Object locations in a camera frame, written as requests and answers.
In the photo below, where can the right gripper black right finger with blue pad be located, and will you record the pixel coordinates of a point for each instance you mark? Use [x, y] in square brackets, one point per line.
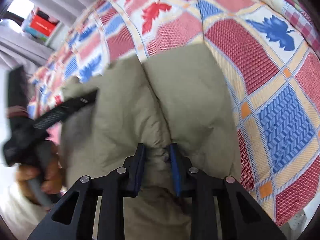
[221, 208]

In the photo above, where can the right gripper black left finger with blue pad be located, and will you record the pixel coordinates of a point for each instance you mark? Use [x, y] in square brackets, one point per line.
[72, 217]

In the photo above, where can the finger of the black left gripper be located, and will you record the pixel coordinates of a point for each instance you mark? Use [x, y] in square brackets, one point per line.
[64, 110]

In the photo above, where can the khaki puffer jacket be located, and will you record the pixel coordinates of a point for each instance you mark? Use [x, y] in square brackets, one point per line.
[177, 96]

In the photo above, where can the white sleeve forearm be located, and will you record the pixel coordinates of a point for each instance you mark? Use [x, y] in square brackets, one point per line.
[20, 215]

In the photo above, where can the person's left hand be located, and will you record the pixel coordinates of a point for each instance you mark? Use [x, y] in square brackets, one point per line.
[53, 176]

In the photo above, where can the teal box on windowsill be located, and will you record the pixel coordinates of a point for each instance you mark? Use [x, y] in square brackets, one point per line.
[26, 28]

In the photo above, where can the red box on windowsill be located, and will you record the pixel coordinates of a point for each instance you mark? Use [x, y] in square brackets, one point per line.
[43, 26]

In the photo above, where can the grey curtain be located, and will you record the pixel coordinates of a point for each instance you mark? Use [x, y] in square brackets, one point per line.
[21, 48]

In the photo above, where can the patchwork leaf print bedspread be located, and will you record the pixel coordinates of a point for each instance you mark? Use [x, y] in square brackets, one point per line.
[271, 71]

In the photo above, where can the pink floral quilt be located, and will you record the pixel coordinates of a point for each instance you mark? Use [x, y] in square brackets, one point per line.
[295, 13]

